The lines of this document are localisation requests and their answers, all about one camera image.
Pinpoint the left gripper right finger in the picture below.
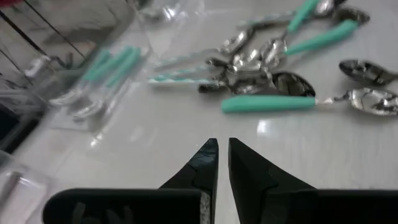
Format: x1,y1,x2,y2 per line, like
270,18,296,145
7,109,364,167
228,137,398,224

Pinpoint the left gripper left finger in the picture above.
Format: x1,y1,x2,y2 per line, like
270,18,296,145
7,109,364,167
42,138,220,224

